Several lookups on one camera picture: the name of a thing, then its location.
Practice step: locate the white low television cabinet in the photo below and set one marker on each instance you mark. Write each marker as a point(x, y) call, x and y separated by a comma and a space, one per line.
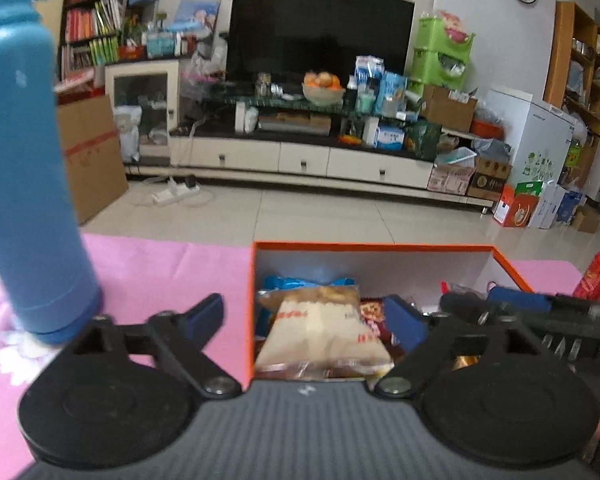
point(300, 160)

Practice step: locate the green plastic storage rack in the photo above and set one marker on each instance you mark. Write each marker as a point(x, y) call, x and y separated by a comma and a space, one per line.
point(442, 55)

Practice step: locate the red drink can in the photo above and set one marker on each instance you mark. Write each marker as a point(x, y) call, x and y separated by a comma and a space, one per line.
point(597, 275)

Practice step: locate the blue white tissue box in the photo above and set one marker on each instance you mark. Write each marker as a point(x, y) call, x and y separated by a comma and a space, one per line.
point(390, 139)

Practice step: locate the white blue printed box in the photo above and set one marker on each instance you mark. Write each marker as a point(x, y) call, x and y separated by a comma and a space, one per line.
point(555, 207)

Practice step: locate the red orange snack packet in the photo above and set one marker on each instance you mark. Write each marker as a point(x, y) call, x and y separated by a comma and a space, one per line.
point(375, 317)

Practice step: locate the glass jar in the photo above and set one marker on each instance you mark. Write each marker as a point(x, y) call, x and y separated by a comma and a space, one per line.
point(263, 85)

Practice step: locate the red plastic bowl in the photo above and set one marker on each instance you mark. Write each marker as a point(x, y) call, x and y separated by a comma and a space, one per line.
point(487, 129)

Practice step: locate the pink tablecloth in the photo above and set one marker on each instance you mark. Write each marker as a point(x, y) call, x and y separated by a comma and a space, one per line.
point(170, 270)

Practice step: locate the light blue carton pack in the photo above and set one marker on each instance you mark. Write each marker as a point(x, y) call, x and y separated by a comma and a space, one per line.
point(394, 92)

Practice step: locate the white power strip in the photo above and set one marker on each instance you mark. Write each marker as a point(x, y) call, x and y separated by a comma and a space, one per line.
point(175, 194)

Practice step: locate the blue thermos jug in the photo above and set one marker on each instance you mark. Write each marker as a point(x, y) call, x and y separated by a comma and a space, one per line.
point(25, 160)

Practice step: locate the white lace doily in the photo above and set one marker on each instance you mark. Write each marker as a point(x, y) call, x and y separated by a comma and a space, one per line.
point(15, 360)

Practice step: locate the white chest freezer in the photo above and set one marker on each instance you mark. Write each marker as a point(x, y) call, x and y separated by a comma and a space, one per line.
point(535, 135)

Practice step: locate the light blue snack packet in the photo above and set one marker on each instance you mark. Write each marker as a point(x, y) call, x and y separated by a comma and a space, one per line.
point(290, 282)

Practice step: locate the dark bookshelf with books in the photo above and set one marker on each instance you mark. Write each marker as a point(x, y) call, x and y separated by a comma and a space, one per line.
point(92, 15)

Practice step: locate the blue white carton pack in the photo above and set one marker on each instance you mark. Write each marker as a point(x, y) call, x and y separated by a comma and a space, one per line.
point(369, 74)

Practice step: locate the green printed package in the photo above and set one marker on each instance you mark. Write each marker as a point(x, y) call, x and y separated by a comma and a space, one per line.
point(422, 140)

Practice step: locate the dark printed carton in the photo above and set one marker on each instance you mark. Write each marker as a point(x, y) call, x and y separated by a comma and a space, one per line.
point(490, 180)

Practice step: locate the white glass door cabinet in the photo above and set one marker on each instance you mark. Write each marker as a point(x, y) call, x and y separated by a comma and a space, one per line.
point(140, 100)

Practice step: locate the large brown cardboard box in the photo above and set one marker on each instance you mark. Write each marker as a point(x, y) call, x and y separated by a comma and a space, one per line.
point(90, 160)

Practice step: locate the clear beige cracker packet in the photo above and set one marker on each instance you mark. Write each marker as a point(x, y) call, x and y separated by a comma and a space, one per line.
point(320, 330)

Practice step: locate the orange green printed box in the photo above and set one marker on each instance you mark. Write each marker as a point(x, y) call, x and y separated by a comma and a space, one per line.
point(517, 207)

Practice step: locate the orange cardboard box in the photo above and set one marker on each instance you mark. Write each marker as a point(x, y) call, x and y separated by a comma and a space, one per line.
point(380, 262)

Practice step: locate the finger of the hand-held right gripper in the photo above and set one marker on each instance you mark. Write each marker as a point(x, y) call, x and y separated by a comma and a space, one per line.
point(462, 305)
point(519, 299)

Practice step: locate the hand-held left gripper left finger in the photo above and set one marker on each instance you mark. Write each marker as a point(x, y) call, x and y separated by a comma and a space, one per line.
point(207, 314)

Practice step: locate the fruit bowl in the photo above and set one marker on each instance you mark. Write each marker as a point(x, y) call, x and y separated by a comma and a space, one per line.
point(323, 91)

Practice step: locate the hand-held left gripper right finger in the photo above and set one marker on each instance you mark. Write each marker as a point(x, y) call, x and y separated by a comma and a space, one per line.
point(404, 326)

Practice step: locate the small brown cardboard box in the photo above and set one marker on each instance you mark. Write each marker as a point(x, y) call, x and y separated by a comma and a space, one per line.
point(447, 110)

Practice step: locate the black television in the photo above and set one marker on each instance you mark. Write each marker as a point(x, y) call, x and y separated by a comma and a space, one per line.
point(320, 30)

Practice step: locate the pink printed carton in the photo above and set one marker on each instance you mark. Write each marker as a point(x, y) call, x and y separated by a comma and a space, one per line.
point(450, 179)

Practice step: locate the wooden wall shelf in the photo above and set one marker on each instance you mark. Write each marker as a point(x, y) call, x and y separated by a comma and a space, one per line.
point(580, 60)

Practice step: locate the blue picture poster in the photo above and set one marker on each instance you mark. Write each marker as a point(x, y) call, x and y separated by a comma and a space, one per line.
point(197, 17)

